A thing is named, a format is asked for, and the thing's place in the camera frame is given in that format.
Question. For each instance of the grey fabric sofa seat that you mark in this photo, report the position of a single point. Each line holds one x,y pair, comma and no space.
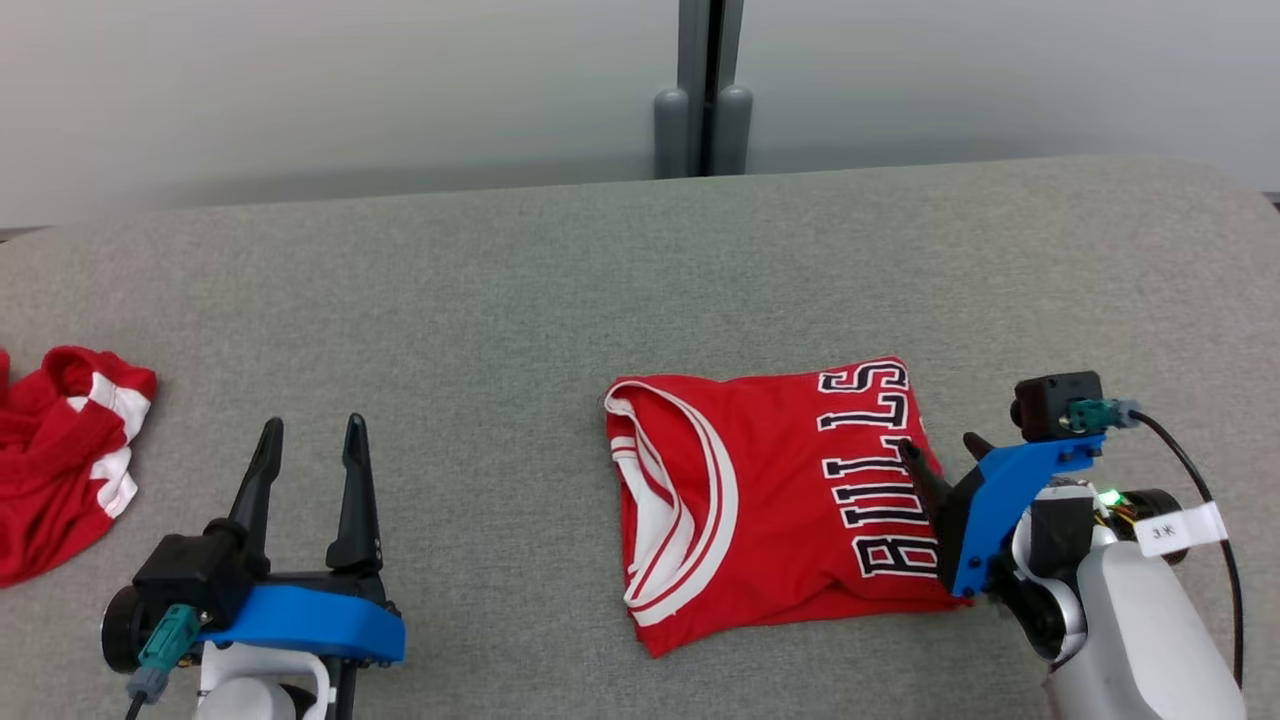
400,300

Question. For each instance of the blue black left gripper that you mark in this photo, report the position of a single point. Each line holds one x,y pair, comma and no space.
300,615

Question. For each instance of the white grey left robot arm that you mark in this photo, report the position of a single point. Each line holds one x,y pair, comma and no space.
255,695

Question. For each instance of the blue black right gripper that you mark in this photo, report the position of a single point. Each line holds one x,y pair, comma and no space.
990,510

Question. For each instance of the white paper label tag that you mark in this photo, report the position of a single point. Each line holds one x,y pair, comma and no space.
1180,530

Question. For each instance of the crumpled red white garment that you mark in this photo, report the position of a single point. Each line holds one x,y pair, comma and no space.
50,470

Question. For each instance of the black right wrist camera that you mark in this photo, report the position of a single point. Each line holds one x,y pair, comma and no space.
1050,400

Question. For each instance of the grey cylindrical post cap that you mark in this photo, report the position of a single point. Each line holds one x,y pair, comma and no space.
735,130
671,135

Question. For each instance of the red Bulls basketball jersey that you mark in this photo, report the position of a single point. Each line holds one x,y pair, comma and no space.
770,500

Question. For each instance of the grey vertical partition frame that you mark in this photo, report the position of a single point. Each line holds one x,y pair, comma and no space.
697,60

